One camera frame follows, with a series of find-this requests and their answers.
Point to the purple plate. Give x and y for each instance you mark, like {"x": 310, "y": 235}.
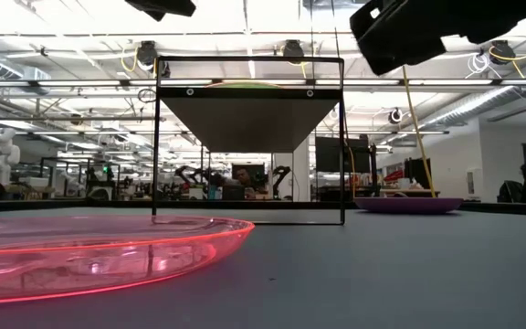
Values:
{"x": 409, "y": 205}

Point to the pink transparent plate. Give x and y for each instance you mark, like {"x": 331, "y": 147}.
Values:
{"x": 85, "y": 265}

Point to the black background robot arm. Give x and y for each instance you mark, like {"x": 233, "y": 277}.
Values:
{"x": 282, "y": 176}

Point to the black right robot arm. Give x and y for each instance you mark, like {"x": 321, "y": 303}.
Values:
{"x": 496, "y": 18}

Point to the black monitor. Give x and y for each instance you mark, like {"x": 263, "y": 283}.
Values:
{"x": 336, "y": 155}

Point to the black office chair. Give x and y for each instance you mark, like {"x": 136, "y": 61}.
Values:
{"x": 510, "y": 192}

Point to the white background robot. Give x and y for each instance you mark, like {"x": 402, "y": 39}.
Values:
{"x": 0, "y": 155}

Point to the wooden shelf with black frame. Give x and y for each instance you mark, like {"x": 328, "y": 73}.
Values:
{"x": 249, "y": 123}

